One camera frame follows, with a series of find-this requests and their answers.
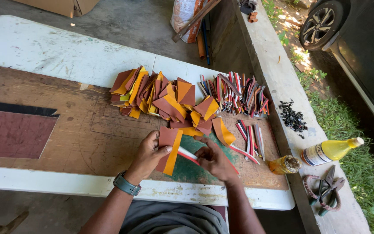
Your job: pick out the person's left hand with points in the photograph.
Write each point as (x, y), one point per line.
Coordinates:
(144, 159)

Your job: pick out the person's right hand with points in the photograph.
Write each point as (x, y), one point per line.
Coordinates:
(218, 161)

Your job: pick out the brown orange leather piece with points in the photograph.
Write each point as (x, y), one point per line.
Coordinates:
(173, 156)

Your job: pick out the red white rubber strip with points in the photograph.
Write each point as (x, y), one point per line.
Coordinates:
(187, 154)

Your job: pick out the curved red white strip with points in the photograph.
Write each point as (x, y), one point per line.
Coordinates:
(243, 153)

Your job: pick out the green cutting mat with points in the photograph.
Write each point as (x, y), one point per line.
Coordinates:
(190, 170)

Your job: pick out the curved brown orange leather cutout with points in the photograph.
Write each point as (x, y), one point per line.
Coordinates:
(223, 131)

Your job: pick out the grey green wristwatch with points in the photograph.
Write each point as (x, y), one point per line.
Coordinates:
(127, 184)

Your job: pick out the row of red white bands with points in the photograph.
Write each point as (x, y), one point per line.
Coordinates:
(251, 138)

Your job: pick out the brown wooden work board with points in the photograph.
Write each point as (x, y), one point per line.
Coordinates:
(93, 136)

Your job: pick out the pile of brown orange cutouts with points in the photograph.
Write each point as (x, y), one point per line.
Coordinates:
(167, 100)

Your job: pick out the amber glue jar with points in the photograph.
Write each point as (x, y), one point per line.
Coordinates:
(282, 165)

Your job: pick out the person's grey shorts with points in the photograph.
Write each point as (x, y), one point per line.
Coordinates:
(170, 219)

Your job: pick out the heap of mixed coloured strips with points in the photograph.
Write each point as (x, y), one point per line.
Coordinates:
(235, 94)

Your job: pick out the pile of small black scraps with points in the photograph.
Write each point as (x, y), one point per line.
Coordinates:
(291, 117)

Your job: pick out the yellow plastic bottle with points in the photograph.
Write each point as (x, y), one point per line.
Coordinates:
(331, 150)

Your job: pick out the orange pipe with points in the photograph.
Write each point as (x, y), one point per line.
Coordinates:
(201, 47)

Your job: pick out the blue pipe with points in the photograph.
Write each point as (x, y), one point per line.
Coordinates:
(205, 42)

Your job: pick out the black sheet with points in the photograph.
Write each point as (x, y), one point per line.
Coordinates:
(18, 108)

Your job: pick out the white folding table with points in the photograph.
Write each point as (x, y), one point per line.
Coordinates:
(60, 52)

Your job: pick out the wooden stick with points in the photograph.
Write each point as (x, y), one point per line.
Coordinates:
(195, 20)

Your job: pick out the small brown pieces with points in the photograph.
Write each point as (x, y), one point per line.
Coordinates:
(253, 17)

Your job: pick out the white orange sack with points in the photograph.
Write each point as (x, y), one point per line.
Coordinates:
(185, 16)

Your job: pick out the wooden stool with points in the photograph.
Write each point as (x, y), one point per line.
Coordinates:
(2, 226)

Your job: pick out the black rubber scraps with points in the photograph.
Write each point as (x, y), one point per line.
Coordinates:
(248, 6)

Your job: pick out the cardboard box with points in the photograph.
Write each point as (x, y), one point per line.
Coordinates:
(63, 5)

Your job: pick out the dark car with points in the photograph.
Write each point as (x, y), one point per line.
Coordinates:
(365, 48)

